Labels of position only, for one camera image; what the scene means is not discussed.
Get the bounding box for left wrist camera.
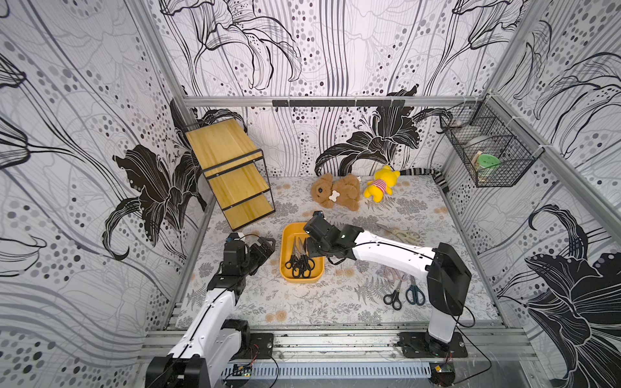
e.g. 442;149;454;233
226;233;244;243

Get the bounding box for yellow plastic storage box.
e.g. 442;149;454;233
280;222;326;284

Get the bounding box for black wire wall basket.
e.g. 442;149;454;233
440;100;541;188

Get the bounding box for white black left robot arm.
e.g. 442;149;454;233
144;233;276;387

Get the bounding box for brown plush dog toy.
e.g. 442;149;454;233
310;173;361;212

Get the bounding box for beige kitchen scissors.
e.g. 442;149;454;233
378;224;424;246

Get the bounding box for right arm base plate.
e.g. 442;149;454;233
397;331;468;359

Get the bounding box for yellow plush bear toy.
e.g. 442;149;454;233
363;166;400;203

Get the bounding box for white slotted cable duct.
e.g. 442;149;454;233
222;361;432;381

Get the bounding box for green lid jar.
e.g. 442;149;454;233
475;154;501;182

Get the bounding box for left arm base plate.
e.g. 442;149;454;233
232;332;274;360

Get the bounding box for small black scissors front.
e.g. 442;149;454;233
383;281;403;311

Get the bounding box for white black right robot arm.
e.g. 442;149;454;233
303;211;472;345

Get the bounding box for wooden shelf black frame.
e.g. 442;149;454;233
185;119;275;231

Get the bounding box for blue handled scissors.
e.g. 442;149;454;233
405;276;426;307

